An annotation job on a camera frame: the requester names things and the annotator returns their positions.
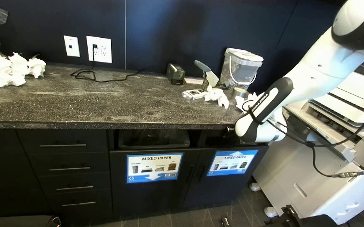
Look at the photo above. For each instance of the white tissue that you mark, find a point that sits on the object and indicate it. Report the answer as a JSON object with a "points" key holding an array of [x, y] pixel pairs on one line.
{"points": [[216, 96], [243, 103]]}

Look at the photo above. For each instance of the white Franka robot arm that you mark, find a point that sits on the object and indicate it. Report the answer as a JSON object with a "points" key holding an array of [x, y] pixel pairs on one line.
{"points": [[325, 67]]}

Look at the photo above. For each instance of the black recycling bin lid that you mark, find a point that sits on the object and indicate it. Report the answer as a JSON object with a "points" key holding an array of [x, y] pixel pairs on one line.
{"points": [[5, 168]]}

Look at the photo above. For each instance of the small black desk device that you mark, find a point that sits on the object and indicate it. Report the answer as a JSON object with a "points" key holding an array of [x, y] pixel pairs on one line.
{"points": [[176, 75]]}

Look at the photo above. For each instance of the grey white stapler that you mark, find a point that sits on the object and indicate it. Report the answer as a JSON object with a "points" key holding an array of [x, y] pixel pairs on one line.
{"points": [[209, 76]]}

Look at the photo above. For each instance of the blue paper label down arrow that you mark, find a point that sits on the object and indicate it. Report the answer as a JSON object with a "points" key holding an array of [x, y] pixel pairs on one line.
{"points": [[153, 168]]}

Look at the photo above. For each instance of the blue paper label up arrow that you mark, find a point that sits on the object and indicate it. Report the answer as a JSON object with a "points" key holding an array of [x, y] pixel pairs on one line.
{"points": [[233, 163]]}

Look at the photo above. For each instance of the clear plastic bucket white lid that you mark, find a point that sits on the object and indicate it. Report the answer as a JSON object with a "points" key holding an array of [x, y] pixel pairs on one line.
{"points": [[240, 67]]}

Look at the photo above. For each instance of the white printer wheel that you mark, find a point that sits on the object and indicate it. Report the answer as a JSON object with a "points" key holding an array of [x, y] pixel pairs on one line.
{"points": [[271, 212], [254, 187]]}

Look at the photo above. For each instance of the large white office printer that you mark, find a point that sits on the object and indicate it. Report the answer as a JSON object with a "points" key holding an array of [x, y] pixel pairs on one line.
{"points": [[300, 190]]}

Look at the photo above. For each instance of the white crumpled paper pile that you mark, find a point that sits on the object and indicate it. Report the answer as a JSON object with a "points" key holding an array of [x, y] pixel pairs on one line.
{"points": [[5, 70]]}

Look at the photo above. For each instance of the white wall power outlet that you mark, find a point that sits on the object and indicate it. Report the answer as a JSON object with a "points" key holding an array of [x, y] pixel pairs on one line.
{"points": [[101, 51]]}

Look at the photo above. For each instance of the white wall data plate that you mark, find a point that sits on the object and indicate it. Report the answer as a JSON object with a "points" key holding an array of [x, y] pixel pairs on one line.
{"points": [[71, 46]]}

